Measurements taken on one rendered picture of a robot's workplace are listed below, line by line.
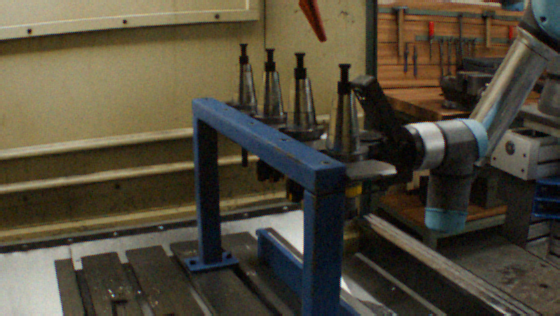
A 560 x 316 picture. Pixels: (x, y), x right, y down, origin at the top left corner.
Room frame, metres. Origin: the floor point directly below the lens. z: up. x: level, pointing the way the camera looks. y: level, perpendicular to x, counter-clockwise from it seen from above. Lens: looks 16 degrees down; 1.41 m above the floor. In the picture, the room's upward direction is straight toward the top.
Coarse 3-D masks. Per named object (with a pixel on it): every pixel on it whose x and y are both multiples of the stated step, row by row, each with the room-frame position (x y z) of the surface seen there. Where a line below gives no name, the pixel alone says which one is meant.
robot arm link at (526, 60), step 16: (528, 16) 0.93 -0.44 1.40; (528, 32) 0.92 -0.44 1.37; (544, 32) 0.90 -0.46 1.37; (512, 48) 0.96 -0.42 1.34; (528, 48) 0.93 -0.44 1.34; (544, 48) 0.91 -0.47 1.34; (512, 64) 0.94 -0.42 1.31; (528, 64) 0.92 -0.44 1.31; (544, 64) 0.93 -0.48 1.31; (496, 80) 0.96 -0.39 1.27; (512, 80) 0.94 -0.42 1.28; (528, 80) 0.93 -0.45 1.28; (496, 96) 0.95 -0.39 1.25; (512, 96) 0.94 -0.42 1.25; (480, 112) 0.97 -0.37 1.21; (496, 112) 0.95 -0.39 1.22; (512, 112) 0.94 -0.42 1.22; (496, 128) 0.95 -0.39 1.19; (496, 144) 0.96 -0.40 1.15; (480, 160) 0.96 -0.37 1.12
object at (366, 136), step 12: (360, 132) 0.83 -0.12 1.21; (372, 132) 0.83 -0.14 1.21; (408, 132) 0.83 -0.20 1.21; (384, 144) 0.78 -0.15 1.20; (396, 144) 0.83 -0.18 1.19; (408, 144) 0.83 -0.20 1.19; (420, 144) 0.82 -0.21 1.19; (372, 156) 0.79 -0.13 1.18; (384, 156) 0.79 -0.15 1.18; (396, 156) 0.82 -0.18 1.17; (408, 156) 0.83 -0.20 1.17; (420, 156) 0.82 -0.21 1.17; (396, 168) 0.82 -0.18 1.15; (408, 168) 0.83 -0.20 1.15; (372, 180) 0.80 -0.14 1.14; (384, 180) 0.79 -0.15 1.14; (396, 180) 0.82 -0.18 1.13; (408, 180) 0.83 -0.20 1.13; (372, 192) 0.78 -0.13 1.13
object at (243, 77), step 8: (240, 64) 0.96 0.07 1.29; (248, 64) 0.96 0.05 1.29; (240, 72) 0.96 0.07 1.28; (248, 72) 0.96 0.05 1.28; (240, 80) 0.95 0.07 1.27; (248, 80) 0.96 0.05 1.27; (240, 88) 0.95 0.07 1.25; (248, 88) 0.95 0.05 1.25; (232, 96) 0.96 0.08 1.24; (240, 96) 0.95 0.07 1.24; (248, 96) 0.95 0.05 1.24; (256, 96) 0.97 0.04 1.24; (240, 104) 0.95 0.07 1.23; (248, 104) 0.95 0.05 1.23
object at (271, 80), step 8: (264, 72) 0.86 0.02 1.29; (272, 72) 0.86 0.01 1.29; (264, 80) 0.86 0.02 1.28; (272, 80) 0.86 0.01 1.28; (264, 88) 0.86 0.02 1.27; (272, 88) 0.85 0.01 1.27; (280, 88) 0.87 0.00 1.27; (264, 96) 0.85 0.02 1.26; (272, 96) 0.85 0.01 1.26; (280, 96) 0.86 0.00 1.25; (264, 104) 0.85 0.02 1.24; (272, 104) 0.85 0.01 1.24; (280, 104) 0.86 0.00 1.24; (256, 112) 0.86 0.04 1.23; (264, 112) 0.85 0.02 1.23; (272, 112) 0.85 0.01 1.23; (280, 112) 0.86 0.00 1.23
